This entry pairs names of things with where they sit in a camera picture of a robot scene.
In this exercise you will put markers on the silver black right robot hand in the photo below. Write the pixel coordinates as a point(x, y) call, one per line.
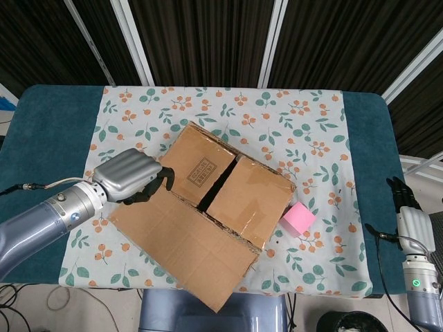
point(413, 224)

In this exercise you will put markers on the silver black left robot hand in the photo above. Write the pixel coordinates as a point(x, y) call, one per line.
point(128, 173)

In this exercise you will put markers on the pink cube block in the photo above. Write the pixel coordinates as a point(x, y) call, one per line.
point(297, 219)

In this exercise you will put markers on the brown cardboard box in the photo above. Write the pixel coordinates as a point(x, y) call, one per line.
point(194, 242)

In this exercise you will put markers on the floral fruit print tablecloth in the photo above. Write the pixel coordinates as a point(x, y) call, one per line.
point(277, 114)

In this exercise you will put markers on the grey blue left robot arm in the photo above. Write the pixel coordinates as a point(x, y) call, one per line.
point(41, 221)

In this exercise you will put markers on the black waste bin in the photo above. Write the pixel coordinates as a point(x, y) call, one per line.
point(332, 321)

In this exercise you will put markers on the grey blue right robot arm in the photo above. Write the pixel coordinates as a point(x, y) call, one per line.
point(422, 287)

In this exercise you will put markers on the blue grey robot torso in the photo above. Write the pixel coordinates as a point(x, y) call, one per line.
point(194, 314)

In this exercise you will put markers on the teal table cover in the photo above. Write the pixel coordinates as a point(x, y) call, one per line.
point(52, 131)

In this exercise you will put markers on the white metal rack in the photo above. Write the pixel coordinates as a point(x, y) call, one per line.
point(420, 166)

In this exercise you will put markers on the wide white frame post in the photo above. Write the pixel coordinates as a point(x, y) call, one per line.
point(273, 41)
point(412, 69)
point(133, 41)

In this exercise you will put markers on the thin white frame post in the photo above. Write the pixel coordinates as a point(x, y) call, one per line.
point(91, 45)

